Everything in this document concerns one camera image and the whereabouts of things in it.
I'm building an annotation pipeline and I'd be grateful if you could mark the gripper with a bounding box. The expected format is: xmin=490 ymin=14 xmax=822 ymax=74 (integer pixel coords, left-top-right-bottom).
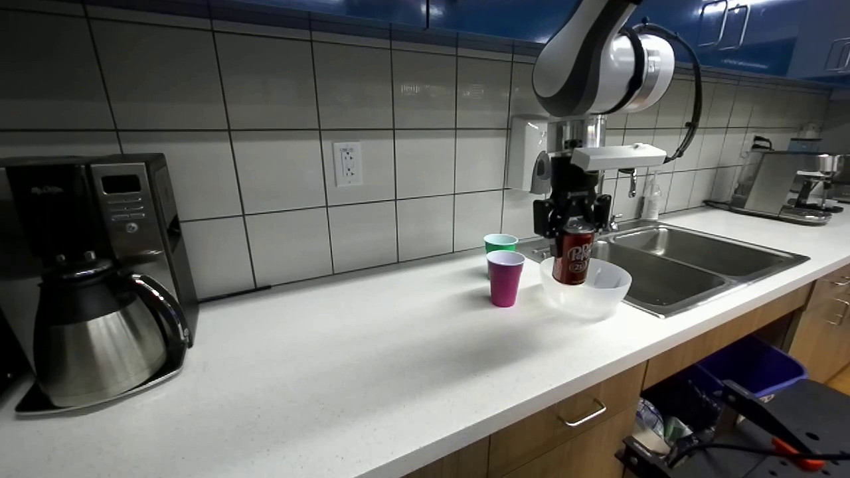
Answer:
xmin=533 ymin=153 xmax=614 ymax=240

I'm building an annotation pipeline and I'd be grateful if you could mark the red soda can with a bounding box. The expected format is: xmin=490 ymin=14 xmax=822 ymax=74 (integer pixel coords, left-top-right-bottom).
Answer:
xmin=552 ymin=218 xmax=597 ymax=286

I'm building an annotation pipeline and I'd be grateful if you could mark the white plastic bowl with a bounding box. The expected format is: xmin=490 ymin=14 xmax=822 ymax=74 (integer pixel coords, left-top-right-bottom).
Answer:
xmin=539 ymin=257 xmax=634 ymax=321

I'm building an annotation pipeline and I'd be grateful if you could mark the clear soap bottle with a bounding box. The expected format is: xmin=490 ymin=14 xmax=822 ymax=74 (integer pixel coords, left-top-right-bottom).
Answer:
xmin=641 ymin=173 xmax=663 ymax=222

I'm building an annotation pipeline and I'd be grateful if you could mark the white soap dispenser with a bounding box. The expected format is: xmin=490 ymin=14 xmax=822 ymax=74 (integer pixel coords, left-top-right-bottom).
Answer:
xmin=507 ymin=114 xmax=553 ymax=195

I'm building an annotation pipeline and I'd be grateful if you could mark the green plastic cup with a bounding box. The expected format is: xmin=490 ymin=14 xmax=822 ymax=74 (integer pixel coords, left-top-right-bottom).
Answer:
xmin=483 ymin=232 xmax=519 ymax=257

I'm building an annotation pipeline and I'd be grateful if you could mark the purple plastic cup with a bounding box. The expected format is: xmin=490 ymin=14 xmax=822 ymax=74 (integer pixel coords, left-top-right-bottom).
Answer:
xmin=485 ymin=250 xmax=527 ymax=309

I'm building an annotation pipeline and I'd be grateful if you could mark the steel double sink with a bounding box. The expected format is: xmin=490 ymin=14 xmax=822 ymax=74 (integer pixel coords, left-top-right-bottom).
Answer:
xmin=517 ymin=218 xmax=811 ymax=320

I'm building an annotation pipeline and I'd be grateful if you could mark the steel espresso machine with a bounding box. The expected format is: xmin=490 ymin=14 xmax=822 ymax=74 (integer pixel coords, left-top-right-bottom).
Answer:
xmin=704 ymin=149 xmax=847 ymax=227

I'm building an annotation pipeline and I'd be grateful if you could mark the wooden drawer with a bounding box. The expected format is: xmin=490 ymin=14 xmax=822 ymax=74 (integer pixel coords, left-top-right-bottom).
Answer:
xmin=487 ymin=361 xmax=647 ymax=478

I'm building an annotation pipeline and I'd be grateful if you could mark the blue bin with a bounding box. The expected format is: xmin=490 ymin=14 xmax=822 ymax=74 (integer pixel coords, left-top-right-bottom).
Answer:
xmin=695 ymin=334 xmax=809 ymax=400

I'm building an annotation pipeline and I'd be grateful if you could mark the stack of wooden drawers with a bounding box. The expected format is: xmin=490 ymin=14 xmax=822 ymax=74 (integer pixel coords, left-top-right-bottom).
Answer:
xmin=788 ymin=264 xmax=850 ymax=384

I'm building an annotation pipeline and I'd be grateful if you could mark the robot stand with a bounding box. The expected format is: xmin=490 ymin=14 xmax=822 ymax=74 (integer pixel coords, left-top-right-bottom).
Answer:
xmin=615 ymin=378 xmax=850 ymax=478

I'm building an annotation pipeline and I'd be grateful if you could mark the black and silver coffee maker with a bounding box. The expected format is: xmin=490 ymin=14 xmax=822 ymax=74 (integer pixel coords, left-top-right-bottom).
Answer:
xmin=0 ymin=153 xmax=201 ymax=417

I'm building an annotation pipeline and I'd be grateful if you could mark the steel coffee carafe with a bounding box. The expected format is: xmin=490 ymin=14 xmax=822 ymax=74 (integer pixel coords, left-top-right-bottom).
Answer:
xmin=33 ymin=251 xmax=195 ymax=408

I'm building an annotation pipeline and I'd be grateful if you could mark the steel drawer handle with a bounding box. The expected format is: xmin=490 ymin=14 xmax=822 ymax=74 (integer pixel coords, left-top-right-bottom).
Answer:
xmin=556 ymin=398 xmax=608 ymax=428

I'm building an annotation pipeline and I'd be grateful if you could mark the row of blue wall cabinets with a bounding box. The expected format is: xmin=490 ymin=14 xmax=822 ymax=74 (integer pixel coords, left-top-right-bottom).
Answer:
xmin=0 ymin=0 xmax=850 ymax=90

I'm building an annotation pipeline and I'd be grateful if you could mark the white wall socket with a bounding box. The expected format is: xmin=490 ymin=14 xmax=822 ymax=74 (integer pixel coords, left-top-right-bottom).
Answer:
xmin=332 ymin=140 xmax=365 ymax=189

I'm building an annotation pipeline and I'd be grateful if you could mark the steel cabinet handle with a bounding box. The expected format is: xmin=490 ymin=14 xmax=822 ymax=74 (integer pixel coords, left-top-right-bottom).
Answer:
xmin=696 ymin=0 xmax=729 ymax=49
xmin=720 ymin=3 xmax=752 ymax=52
xmin=824 ymin=36 xmax=850 ymax=74

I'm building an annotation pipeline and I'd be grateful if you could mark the black clamp with orange handle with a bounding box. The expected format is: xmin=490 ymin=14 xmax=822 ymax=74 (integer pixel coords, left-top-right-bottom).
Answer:
xmin=720 ymin=379 xmax=829 ymax=473

